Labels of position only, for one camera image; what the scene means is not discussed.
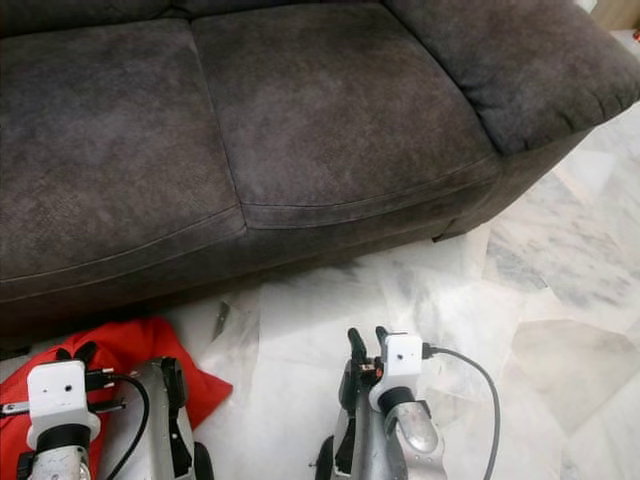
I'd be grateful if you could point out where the dark grey fabric sofa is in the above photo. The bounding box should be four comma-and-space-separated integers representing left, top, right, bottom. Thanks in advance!
0, 0, 640, 357

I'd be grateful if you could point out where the silver right robot leg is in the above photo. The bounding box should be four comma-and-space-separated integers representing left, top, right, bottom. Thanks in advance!
315, 358, 396, 480

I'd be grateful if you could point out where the silver robot leg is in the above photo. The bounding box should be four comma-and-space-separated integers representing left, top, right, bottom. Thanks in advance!
315, 358, 396, 480
108, 356, 214, 480

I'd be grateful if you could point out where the silver left robot leg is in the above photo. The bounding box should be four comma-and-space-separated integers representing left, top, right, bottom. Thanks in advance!
108, 356, 214, 480

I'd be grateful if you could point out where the light wooden cabinet with niche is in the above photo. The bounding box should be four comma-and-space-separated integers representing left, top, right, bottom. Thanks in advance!
591, 0, 640, 32

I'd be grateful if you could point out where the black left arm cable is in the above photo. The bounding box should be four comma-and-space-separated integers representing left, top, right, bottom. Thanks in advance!
88, 368, 154, 480

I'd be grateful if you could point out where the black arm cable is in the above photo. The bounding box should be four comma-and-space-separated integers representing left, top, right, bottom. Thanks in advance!
421, 343, 503, 480
88, 368, 154, 480

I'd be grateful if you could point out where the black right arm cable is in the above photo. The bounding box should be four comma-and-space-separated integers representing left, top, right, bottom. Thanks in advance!
421, 343, 503, 480

